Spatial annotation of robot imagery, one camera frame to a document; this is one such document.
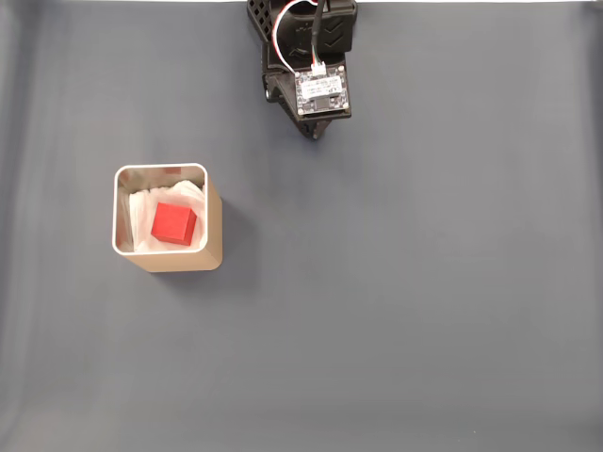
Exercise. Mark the red cube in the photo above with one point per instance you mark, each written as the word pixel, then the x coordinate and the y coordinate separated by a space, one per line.
pixel 173 223

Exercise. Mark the tan square open box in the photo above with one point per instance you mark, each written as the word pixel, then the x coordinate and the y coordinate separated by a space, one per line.
pixel 188 261

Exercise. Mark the white crumpled tissue paper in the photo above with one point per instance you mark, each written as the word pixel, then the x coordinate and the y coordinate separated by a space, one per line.
pixel 141 207

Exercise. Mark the bare camera circuit board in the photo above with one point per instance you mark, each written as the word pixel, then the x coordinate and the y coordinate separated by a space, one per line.
pixel 324 94

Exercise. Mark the silver metal table frame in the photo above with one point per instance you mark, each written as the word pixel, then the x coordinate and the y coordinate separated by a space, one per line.
pixel 94 1

